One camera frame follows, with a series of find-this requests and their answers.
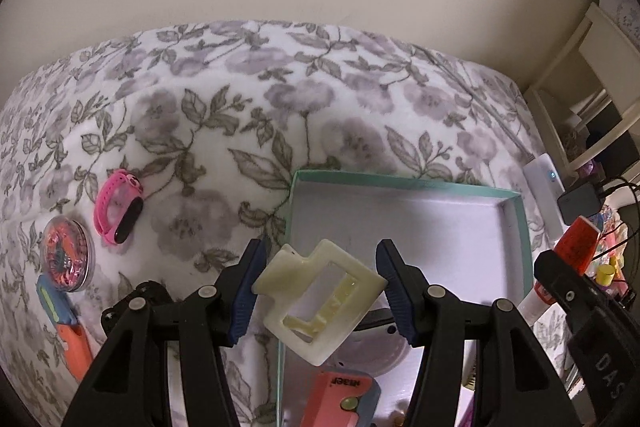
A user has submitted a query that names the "white round device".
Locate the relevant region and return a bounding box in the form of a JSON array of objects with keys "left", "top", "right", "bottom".
[{"left": 345, "top": 307, "right": 418, "bottom": 375}]

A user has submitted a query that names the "cream hair claw clip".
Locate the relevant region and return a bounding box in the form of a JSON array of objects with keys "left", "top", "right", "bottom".
[{"left": 251, "top": 238, "right": 388, "bottom": 366}]

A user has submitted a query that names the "black cable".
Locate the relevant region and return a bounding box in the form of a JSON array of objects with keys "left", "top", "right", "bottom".
[{"left": 597, "top": 177, "right": 640, "bottom": 208}]

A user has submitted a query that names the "grey floral blanket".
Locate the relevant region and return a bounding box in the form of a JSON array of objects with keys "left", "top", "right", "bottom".
[{"left": 0, "top": 21, "right": 581, "bottom": 427}]

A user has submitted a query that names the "small yellow cap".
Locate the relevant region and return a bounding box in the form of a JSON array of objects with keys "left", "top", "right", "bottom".
[{"left": 595, "top": 263, "right": 619, "bottom": 286}]

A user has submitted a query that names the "white power strip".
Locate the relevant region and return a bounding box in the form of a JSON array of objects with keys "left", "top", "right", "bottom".
[{"left": 523, "top": 153, "right": 567, "bottom": 240}]

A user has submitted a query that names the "blue and orange toy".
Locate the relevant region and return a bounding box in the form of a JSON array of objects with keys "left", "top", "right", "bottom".
[{"left": 36, "top": 274, "right": 95, "bottom": 382}]

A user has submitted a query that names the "white shelf unit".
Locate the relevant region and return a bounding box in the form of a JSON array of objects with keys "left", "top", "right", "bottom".
[{"left": 522, "top": 2, "right": 640, "bottom": 188}]

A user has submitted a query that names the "black power adapter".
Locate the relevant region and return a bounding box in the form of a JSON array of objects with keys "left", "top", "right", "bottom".
[{"left": 557, "top": 182, "right": 606, "bottom": 225}]

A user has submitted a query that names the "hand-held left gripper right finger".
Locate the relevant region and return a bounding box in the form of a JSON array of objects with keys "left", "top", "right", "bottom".
[{"left": 376, "top": 239, "right": 587, "bottom": 427}]

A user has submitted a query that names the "orange tube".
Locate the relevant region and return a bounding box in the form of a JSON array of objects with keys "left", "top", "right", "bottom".
[{"left": 516, "top": 215, "right": 601, "bottom": 328}]

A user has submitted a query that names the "round clear case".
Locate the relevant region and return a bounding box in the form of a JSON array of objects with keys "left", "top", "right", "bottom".
[{"left": 41, "top": 216, "right": 96, "bottom": 293}]

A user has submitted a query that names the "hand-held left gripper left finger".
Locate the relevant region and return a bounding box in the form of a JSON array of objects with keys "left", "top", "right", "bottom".
[{"left": 61, "top": 238, "right": 267, "bottom": 427}]

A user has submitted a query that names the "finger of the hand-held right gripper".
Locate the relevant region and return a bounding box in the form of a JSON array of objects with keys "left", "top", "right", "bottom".
[{"left": 533, "top": 251, "right": 601, "bottom": 333}]

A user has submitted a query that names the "pink smartwatch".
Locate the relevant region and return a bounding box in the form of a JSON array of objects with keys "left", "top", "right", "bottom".
[{"left": 94, "top": 170, "right": 146, "bottom": 246}]

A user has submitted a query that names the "teal cardboard box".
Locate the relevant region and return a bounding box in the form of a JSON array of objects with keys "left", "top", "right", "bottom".
[{"left": 276, "top": 170, "right": 533, "bottom": 427}]

